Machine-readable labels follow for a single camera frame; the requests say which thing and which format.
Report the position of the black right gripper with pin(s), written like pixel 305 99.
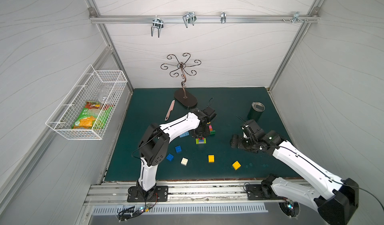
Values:
pixel 241 141

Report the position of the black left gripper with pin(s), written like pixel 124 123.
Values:
pixel 201 129

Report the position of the lime green lego plate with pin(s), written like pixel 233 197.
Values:
pixel 201 143

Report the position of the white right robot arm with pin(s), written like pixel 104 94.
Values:
pixel 335 199

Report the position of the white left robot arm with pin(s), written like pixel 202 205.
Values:
pixel 153 148

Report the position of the light blue lego plate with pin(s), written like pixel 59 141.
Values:
pixel 186 134

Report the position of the yellow lego brick right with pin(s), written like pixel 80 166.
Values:
pixel 236 165

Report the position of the yellow lego brick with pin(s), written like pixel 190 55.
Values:
pixel 236 165
pixel 211 158

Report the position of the yellow lego brick left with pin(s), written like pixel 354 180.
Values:
pixel 211 158

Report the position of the blue lego brick upper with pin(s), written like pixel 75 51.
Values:
pixel 178 149

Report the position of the blue lego brick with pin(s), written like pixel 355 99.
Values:
pixel 170 157
pixel 178 149

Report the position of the cream lego brick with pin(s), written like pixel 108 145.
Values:
pixel 184 161

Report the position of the blue lego brick lower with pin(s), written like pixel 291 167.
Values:
pixel 170 157

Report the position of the brown metal cup tree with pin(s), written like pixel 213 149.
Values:
pixel 182 95

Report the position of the dark green metal tumbler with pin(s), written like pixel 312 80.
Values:
pixel 256 111

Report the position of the pink plastic knife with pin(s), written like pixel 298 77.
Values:
pixel 170 110

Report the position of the green table mat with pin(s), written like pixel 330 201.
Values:
pixel 232 106

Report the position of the metal double hook middle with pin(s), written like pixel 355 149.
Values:
pixel 189 19

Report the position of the metal double hook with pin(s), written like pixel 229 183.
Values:
pixel 189 19
pixel 157 25

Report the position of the metal single hook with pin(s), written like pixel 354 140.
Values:
pixel 223 17

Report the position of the metal double hook left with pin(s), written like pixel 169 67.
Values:
pixel 157 25

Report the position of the green snack bag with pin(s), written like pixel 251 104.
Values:
pixel 94 115

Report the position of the metal hook right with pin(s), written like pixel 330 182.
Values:
pixel 296 19

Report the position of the aluminium top rail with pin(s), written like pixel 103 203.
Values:
pixel 201 19

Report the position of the white wire basket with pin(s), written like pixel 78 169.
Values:
pixel 104 86

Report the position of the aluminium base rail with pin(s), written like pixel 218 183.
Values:
pixel 199 192

